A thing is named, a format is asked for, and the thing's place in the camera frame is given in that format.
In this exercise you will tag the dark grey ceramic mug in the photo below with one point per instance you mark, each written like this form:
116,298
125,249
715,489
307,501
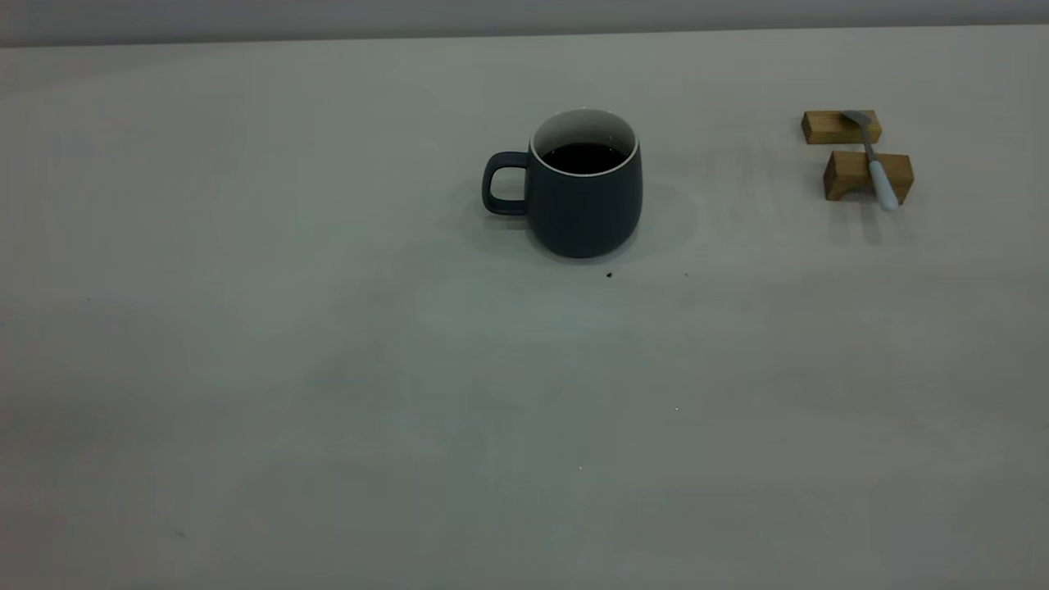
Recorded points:
586,213

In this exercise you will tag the dark coffee liquid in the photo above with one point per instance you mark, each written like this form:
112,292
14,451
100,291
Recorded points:
584,158

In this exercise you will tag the arched wooden block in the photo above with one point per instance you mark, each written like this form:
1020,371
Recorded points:
848,172

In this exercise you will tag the flat rectangular wooden block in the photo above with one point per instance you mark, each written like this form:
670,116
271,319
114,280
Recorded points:
829,127

